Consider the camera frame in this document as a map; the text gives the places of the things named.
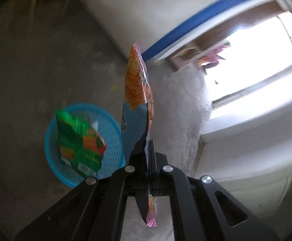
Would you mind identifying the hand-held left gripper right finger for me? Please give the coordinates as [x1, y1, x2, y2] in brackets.
[150, 139, 279, 241]

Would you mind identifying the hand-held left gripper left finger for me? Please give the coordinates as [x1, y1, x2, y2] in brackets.
[14, 137, 150, 241]

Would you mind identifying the blue mesh waste basket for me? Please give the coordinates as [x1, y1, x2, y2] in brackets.
[44, 102, 126, 188]

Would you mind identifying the green snack bag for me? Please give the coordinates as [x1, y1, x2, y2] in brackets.
[55, 109, 107, 179]

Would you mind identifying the pink orange snack bag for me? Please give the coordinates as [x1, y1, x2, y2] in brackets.
[121, 41, 159, 229]

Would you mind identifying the small wooden stool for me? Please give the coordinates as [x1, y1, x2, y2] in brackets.
[170, 47, 199, 71]

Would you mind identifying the white mattress with blue edge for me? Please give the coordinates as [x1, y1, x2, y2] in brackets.
[73, 0, 287, 63]

